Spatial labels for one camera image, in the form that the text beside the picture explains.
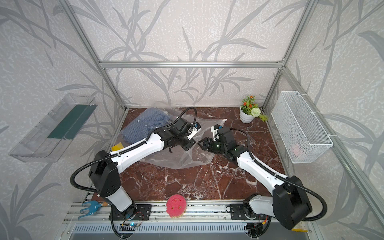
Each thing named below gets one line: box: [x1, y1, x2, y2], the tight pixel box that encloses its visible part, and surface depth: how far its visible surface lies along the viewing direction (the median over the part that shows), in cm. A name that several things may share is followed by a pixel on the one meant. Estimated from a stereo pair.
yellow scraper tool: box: [111, 142, 124, 152], surface depth 100 cm
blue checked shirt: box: [121, 107, 174, 144], surface depth 107 cm
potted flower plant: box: [239, 95, 269, 124], surface depth 104 cm
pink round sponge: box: [166, 194, 187, 219], surface depth 75 cm
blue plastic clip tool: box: [78, 200, 103, 221], surface depth 76 cm
